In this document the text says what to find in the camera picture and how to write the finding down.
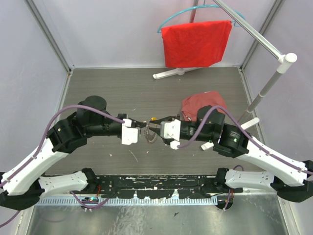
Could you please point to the bright red cloth on hanger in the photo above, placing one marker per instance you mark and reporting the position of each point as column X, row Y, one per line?
column 195, row 44

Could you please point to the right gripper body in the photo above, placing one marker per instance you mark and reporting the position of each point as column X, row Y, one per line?
column 189, row 130

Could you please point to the grey slotted cable duct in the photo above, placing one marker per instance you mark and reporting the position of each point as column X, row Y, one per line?
column 71, row 201

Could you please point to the teal clothes hanger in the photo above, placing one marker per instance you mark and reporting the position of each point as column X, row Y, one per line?
column 194, row 8

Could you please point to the dark red crumpled shirt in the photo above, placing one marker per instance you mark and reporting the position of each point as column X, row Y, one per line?
column 191, row 104

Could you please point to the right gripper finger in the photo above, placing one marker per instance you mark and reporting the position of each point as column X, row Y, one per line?
column 169, row 118
column 156, row 128

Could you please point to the white clothes rack stand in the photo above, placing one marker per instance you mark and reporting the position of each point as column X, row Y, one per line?
column 277, row 111

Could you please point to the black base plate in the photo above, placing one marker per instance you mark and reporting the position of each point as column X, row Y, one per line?
column 155, row 186

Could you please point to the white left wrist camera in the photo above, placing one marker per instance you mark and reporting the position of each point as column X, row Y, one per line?
column 130, row 132

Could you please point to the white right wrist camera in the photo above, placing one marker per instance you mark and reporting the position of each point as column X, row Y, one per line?
column 171, row 130

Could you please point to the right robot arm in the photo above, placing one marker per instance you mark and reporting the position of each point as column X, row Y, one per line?
column 287, row 177

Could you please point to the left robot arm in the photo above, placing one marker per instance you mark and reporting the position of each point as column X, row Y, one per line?
column 68, row 130

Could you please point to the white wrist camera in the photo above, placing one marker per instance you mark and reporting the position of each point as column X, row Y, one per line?
column 130, row 132
column 171, row 130

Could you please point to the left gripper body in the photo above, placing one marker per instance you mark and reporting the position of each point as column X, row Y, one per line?
column 117, row 124

